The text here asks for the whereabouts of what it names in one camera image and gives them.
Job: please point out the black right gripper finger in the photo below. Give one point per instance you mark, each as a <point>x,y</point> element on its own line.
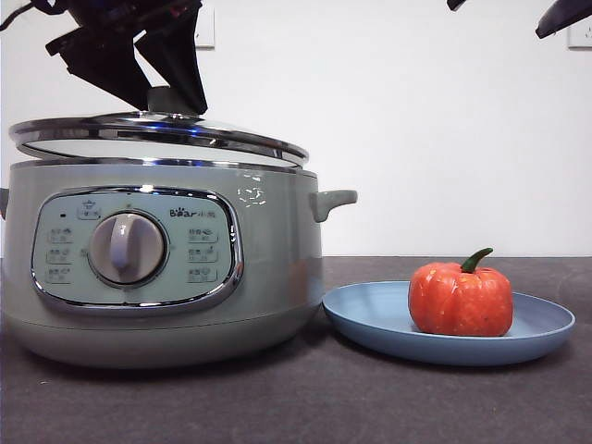
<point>458,3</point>
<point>569,18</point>

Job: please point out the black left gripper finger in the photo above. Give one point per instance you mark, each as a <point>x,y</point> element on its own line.
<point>106,60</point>
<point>178,60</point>

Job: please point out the glass lid with green knob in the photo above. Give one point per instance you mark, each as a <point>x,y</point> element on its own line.
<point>139,127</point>

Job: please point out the orange pumpkin with green stem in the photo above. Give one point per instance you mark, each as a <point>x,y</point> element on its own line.
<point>462,300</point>

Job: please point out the pale green electric steamer pot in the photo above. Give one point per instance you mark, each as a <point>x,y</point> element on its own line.
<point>277,277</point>

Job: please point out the blue round plate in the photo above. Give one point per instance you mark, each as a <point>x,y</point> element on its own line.
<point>365,319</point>

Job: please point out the white wall socket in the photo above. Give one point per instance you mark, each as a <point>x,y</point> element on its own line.
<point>581,39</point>
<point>207,32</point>

